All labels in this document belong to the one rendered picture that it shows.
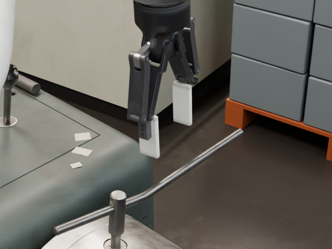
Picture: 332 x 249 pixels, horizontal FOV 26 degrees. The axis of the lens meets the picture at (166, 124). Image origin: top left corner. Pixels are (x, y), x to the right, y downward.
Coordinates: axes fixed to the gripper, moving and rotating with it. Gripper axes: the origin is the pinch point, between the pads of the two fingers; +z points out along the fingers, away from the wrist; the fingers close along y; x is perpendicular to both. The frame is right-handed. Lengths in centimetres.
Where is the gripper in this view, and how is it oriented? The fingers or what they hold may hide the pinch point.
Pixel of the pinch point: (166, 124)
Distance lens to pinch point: 105.4
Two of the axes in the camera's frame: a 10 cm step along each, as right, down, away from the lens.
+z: 0.3, 8.3, 5.6
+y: 5.1, -4.9, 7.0
